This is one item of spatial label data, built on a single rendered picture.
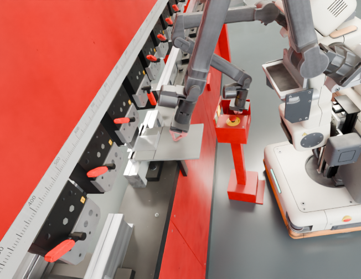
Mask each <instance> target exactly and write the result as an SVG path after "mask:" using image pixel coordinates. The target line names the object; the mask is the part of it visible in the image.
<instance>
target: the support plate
mask: <svg viewBox="0 0 361 279"><path fill-rule="evenodd" d="M169 128H170V126H167V127H163V130H162V127H154V128H146V130H145V132H144V136H149V135H157V134H158V132H159V133H161V130H162V133H161V136H160V139H159V143H158V146H157V150H156V154H155V156H154V153H155V150H151V151H137V154H136V157H135V162H140V161H171V160H188V159H199V157H200V149H201V144H202V136H203V128H204V124H203V123H201V124H194V125H190V126H189V131H188V134H187V136H186V137H183V138H181V139H179V140H178V141H174V140H173V138H172V135H171V134H170V132H169ZM174 135H175V138H177V137H179V136H180V134H177V133H174ZM153 156H154V159H153Z"/></svg>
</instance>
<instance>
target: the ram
mask: <svg viewBox="0 0 361 279"><path fill-rule="evenodd" d="M157 1H158V0H0V243H1V241H2V240H3V238H4V237H5V235H6V234H7V232H8V230H9V229H10V228H11V226H12V225H13V223H14V221H15V220H16V218H17V217H18V215H19V214H20V212H21V211H22V209H23V208H24V206H25V205H26V203H27V201H28V200H29V198H30V197H31V195H32V194H33V192H34V191H35V189H36V187H37V186H38V184H39V183H40V181H41V180H42V178H43V177H44V175H45V174H46V172H47V171H48V169H49V167H50V166H51V164H52V163H53V162H54V160H55V158H56V157H57V155H58V154H59V152H60V151H61V149H62V147H63V146H64V144H65V143H66V141H67V140H68V138H69V137H70V135H71V134H72V132H73V130H74V129H75V127H76V126H77V124H78V123H79V121H80V120H81V118H82V117H83V115H84V113H85V112H86V110H87V109H88V108H89V106H90V104H91V103H92V101H93V100H94V98H95V97H96V95H97V93H98V92H99V91H100V89H101V88H102V86H103V84H104V83H105V81H106V80H107V78H108V77H109V75H110V74H111V72H112V71H113V69H114V67H115V66H116V64H117V63H118V61H119V60H120V58H121V57H122V55H123V54H124V52H125V50H126V49H127V47H128V46H129V44H130V43H131V41H132V39H133V38H134V37H135V35H136V34H137V32H138V30H139V29H140V27H141V26H142V24H143V23H144V21H145V20H146V18H147V17H148V15H149V14H150V12H151V10H152V9H153V7H154V6H155V4H156V3H157ZM167 2H168V0H164V1H163V3H162V4H161V6H160V8H159V10H158V11H157V13H156V14H155V16H154V17H153V19H152V21H151V22H150V24H149V26H148V28H147V29H146V31H145V33H144V34H143V36H142V38H141V39H140V41H139V42H138V44H137V46H136V47H135V49H134V51H133V53H132V54H131V56H130V58H129V59H128V61H127V63H126V64H125V66H124V67H123V69H122V71H121V72H120V74H119V76H118V78H117V79H116V81H115V83H114V84H113V86H112V88H111V89H110V91H109V93H108V94H107V96H106V97H105V99H104V101H103V103H102V104H101V106H100V108H99V109H98V111H97V113H96V114H95V116H94V118H93V119H92V121H91V122H90V124H89V126H88V128H87V129H86V131H85V133H84V134H83V136H82V138H81V139H80V141H79V143H78V144H77V146H76V147H75V149H74V151H73V153H72V154H71V156H70V158H69V159H68V161H67V163H66V164H65V166H64V168H63V169H62V171H61V172H60V174H59V176H58V177H57V179H56V181H55V182H54V184H53V186H52V187H51V189H50V191H49V193H48V194H47V196H46V197H45V199H44V201H43V202H42V204H41V206H40V207H39V209H38V211H37V212H36V214H35V216H34V218H33V219H32V221H31V222H30V224H29V226H28V227H27V229H26V231H25V232H24V234H23V236H22V237H21V239H20V241H19V243H18V244H17V246H16V248H15V249H14V251H13V252H12V254H11V256H10V257H9V259H8V261H7V262H6V264H5V266H4V268H3V269H2V271H1V273H0V279H12V277H13V276H14V274H15V272H16V270H17V268H18V267H19V265H20V263H21V262H22V260H23V258H24V256H25V255H26V253H27V251H28V249H29V247H30V246H31V244H32V242H33V240H34V238H35V237H36V235H37V233H38V231H39V229H40V228H41V226H42V224H43V222H44V220H45V219H46V217H47V215H48V214H49V212H50V210H51V208H52V206H53V205H54V203H55V201H56V199H57V198H58V196H59V194H60V192H61V190H62V189H63V187H64V185H65V183H66V181H67V180H68V178H69V176H70V175H71V173H72V171H73V169H74V167H75V166H76V164H77V162H78V160H79V158H80V157H81V155H82V153H83V151H84V149H85V148H86V146H87V144H88V142H89V140H90V139H91V137H92V136H93V134H94V132H95V130H96V128H97V127H98V125H99V123H100V121H101V119H102V118H103V116H104V114H105V112H106V110H107V109H108V107H109V105H110V103H111V101H112V100H113V98H114V96H115V95H116V93H117V91H118V89H119V87H120V86H121V84H122V82H123V80H124V79H125V77H126V75H127V73H128V71H129V70H130V68H131V66H132V64H133V62H134V61H135V59H136V57H137V56H138V53H139V52H140V50H141V48H142V47H143V45H144V43H145V41H146V39H147V38H148V36H149V34H150V32H151V30H152V29H153V27H154V25H155V23H156V21H157V20H158V18H159V16H160V15H161V13H162V11H163V9H164V8H165V6H166V4H167Z"/></svg>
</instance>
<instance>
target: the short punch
mask: <svg viewBox="0 0 361 279"><path fill-rule="evenodd" d="M139 132H140V130H139V128H138V127H137V128H136V130H135V133H134V135H133V138H132V141H131V142H126V143H125V144H126V146H127V147H128V148H129V149H131V150H132V152H134V149H135V146H136V144H137V141H138V138H139V136H140V133H139Z"/></svg>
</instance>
